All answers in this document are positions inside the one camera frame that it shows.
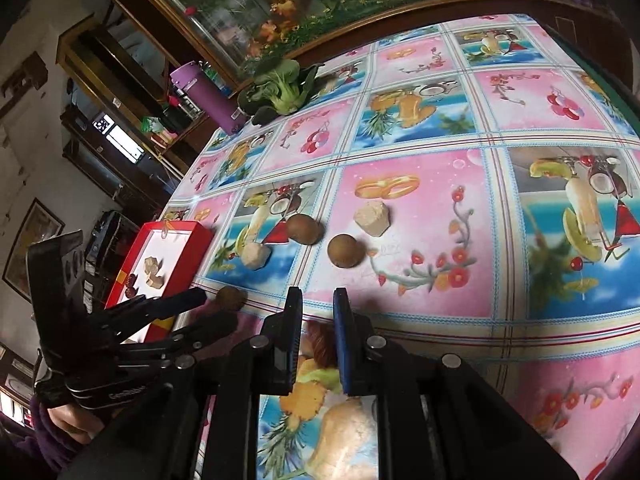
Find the pale round ginger piece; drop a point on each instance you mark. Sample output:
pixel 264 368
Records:
pixel 256 256

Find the green bok choy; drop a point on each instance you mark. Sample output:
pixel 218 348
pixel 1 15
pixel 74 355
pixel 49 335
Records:
pixel 282 92

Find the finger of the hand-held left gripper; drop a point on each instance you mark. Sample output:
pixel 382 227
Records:
pixel 175 304
pixel 210 327

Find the green plastic item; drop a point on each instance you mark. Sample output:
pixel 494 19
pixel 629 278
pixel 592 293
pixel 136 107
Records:
pixel 160 131

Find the person's left forearm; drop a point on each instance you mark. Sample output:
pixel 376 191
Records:
pixel 30 440

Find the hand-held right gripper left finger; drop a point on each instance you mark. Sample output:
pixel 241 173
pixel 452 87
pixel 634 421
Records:
pixel 292 355

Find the purple water bottle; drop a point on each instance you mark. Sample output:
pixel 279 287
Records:
pixel 215 100

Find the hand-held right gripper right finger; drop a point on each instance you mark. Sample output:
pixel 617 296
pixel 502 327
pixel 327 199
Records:
pixel 342 350

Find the person's left hand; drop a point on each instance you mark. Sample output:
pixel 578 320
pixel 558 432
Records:
pixel 70 422

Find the brown kiwi fruit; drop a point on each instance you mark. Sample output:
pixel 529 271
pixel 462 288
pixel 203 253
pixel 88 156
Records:
pixel 345 251
pixel 304 229
pixel 231 299

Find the framed wall picture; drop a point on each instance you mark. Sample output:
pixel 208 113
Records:
pixel 32 247

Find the printed tablecloth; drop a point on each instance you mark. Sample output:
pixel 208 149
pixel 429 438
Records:
pixel 425 125

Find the dark wooden shelf unit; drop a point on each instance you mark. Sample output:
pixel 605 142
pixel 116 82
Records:
pixel 125 110

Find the red date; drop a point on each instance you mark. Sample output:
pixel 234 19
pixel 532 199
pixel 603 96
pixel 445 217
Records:
pixel 131 292
pixel 129 279

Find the red and white board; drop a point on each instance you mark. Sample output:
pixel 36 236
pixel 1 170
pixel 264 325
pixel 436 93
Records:
pixel 170 247

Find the tan ginger piece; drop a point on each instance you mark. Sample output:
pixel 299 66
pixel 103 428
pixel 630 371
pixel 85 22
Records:
pixel 372 219
pixel 154 272

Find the flower display glass case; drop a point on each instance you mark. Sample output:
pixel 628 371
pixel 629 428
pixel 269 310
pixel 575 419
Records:
pixel 325 5

